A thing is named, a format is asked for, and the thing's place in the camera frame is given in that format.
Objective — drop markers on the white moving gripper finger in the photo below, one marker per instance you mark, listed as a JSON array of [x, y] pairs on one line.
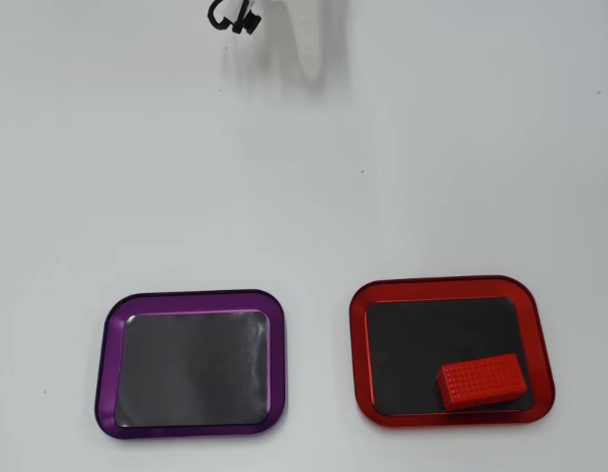
[[311, 49]]

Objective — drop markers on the red studded rectangular block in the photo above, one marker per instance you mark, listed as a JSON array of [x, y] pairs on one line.
[[481, 383]]

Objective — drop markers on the black zip tie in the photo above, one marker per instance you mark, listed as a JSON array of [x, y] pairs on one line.
[[249, 20]]

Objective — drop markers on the red metal tray black liner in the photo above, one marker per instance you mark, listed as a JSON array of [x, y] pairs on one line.
[[407, 344]]

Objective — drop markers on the purple metal tray black liner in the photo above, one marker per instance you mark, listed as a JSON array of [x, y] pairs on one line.
[[191, 369]]

